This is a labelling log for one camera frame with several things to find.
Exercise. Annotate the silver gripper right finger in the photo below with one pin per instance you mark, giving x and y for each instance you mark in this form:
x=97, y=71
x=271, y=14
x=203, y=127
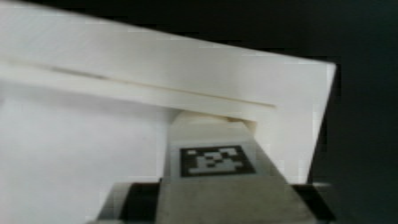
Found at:
x=312, y=193

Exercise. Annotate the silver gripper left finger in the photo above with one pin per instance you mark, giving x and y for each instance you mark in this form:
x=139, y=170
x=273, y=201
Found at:
x=130, y=204

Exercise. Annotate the white leg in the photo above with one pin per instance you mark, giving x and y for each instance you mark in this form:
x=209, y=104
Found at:
x=223, y=186

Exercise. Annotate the white square table top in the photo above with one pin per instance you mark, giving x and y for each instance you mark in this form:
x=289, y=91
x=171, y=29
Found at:
x=98, y=81

